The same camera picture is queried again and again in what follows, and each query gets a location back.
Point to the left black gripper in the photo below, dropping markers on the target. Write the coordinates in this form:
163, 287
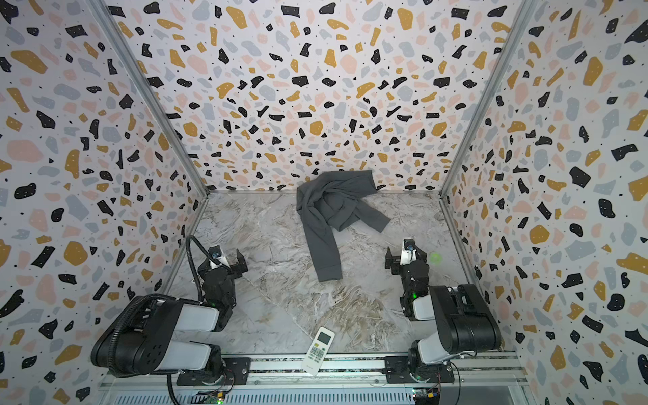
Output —
223, 269

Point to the white remote control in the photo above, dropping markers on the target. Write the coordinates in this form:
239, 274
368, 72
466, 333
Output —
318, 351

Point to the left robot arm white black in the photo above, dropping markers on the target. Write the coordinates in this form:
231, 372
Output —
141, 340

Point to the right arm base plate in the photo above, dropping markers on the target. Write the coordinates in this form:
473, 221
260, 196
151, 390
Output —
404, 369

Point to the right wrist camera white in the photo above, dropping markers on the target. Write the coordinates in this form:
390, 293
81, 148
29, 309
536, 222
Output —
408, 252

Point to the dark grey zip jacket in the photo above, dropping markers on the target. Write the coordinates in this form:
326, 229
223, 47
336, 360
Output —
333, 202

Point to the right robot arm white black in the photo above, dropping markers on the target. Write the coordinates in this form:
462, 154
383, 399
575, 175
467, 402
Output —
464, 323

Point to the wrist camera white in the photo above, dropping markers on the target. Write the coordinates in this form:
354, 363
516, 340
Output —
216, 257
408, 252

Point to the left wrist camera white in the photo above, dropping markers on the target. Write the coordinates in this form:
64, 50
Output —
216, 257

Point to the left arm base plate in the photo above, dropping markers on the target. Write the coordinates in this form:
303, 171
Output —
230, 371

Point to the white perforated vent strip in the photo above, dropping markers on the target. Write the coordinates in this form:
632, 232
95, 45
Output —
307, 396

